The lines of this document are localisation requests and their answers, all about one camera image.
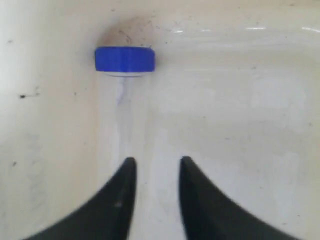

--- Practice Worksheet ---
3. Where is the blue-capped tube at wall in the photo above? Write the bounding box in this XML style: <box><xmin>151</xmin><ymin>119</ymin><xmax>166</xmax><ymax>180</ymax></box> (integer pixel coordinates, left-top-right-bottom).
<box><xmin>94</xmin><ymin>46</ymin><xmax>156</xmax><ymax>160</ymax></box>

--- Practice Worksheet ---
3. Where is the cream plastic bin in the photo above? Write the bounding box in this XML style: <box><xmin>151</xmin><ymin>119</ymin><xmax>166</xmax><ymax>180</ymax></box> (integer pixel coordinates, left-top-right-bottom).
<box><xmin>0</xmin><ymin>0</ymin><xmax>320</xmax><ymax>240</ymax></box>

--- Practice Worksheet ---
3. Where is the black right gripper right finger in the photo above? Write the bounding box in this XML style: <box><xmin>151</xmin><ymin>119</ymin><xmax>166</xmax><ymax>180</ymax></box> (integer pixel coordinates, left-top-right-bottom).
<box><xmin>179</xmin><ymin>156</ymin><xmax>294</xmax><ymax>240</ymax></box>

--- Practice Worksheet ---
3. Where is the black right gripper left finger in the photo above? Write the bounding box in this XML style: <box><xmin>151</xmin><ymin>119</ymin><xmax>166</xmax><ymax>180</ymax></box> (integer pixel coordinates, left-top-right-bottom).
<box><xmin>30</xmin><ymin>157</ymin><xmax>137</xmax><ymax>240</ymax></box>

